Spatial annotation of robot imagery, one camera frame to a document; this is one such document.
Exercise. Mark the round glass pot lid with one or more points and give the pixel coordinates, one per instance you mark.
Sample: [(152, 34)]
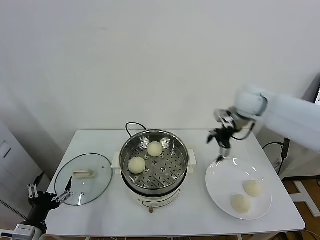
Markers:
[(100, 180)]

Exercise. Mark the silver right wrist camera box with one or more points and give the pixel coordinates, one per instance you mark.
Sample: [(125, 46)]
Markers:
[(225, 117)]

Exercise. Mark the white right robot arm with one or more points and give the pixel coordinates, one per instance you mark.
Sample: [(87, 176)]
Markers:
[(287, 115)]

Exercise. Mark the white side desk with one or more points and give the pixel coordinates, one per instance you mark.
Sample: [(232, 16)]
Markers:
[(270, 162)]

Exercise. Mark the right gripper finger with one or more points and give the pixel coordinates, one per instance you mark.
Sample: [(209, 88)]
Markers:
[(225, 152), (212, 136)]

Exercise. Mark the white cabinet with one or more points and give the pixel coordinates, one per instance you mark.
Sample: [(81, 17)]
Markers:
[(15, 175)]

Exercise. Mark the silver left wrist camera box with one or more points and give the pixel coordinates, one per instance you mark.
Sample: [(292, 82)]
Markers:
[(7, 234)]

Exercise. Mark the white steamed baozi bun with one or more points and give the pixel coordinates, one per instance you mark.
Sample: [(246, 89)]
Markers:
[(240, 203), (136, 165), (253, 188), (154, 148)]

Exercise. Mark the white electric cooker base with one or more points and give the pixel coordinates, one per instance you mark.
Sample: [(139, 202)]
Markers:
[(160, 202)]

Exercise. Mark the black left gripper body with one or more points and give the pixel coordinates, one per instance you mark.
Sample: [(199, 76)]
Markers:
[(43, 203)]

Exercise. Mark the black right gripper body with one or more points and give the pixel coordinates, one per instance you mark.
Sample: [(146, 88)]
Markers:
[(224, 137)]

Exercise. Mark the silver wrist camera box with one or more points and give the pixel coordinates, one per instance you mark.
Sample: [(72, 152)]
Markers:
[(225, 117), (7, 234)]

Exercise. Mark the black laptop computer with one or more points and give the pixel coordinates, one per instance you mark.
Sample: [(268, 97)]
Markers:
[(318, 97)]

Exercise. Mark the perforated stainless steel steamer basket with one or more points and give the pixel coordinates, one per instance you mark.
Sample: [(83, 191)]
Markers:
[(162, 172)]

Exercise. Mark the large white round plate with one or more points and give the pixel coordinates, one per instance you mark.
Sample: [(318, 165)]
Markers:
[(225, 185)]

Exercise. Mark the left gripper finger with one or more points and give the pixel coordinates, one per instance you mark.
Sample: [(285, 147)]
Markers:
[(63, 196), (32, 191)]

